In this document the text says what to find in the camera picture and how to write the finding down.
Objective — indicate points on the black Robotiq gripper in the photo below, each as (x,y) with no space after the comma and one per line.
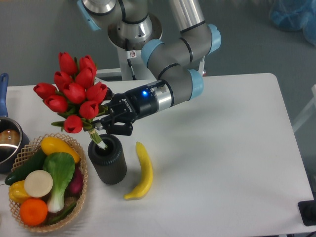
(127,107)

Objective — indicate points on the red tulip bouquet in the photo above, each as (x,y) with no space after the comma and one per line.
(75,95)

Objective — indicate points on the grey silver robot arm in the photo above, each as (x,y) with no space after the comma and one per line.
(173,91)

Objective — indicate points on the dark grey ribbed vase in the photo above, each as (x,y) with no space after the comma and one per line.
(109,163)

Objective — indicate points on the yellow banana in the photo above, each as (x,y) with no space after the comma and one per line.
(142,188)

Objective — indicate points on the yellow squash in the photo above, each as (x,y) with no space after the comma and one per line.
(50,145)

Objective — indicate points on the green bok choy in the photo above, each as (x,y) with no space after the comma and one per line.
(61,167)

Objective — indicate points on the purple red onion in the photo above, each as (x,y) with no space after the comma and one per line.
(76,184)

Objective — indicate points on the green cucumber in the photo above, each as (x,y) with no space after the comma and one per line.
(35,162)

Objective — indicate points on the white round radish slice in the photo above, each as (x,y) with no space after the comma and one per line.
(38,183)

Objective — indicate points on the green chili pepper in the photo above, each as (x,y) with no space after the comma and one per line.
(67,211)

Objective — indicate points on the yellow bell pepper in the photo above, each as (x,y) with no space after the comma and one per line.
(17,192)

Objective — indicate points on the orange fruit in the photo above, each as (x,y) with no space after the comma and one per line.
(33,211)

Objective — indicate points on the blue plastic bag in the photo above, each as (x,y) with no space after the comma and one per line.
(295,15)

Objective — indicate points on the black device at table edge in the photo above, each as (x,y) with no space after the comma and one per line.
(308,212)

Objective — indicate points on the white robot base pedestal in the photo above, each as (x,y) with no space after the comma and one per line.
(136,33)

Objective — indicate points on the blue handled saucepan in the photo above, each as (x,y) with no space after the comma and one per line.
(12,137)

